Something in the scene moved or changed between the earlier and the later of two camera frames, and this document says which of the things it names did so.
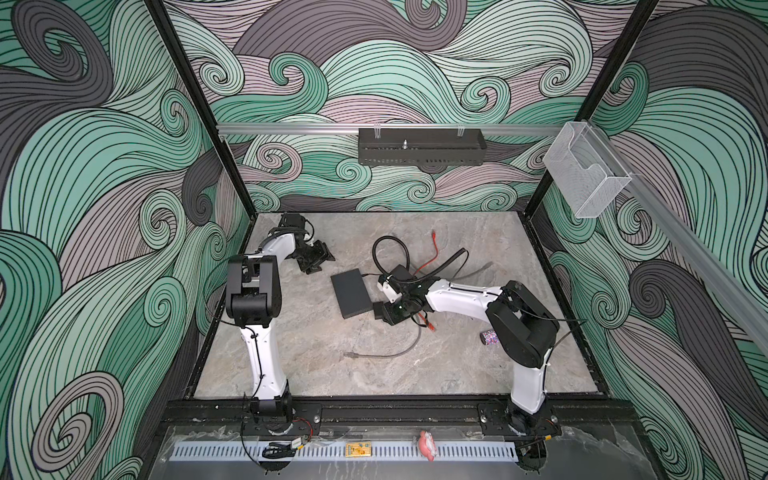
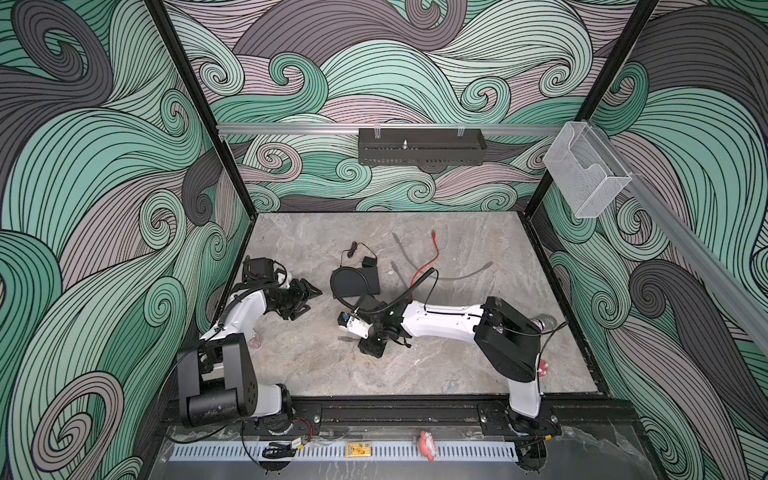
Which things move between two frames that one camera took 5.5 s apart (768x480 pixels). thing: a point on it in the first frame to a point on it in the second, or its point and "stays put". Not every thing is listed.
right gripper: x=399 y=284 to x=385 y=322
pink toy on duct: x=427 y=445 stays put
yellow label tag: x=358 y=449 stays put
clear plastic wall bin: x=587 y=173 stays put
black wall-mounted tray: x=421 y=147 stays put
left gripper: x=321 y=254 to x=300 y=293
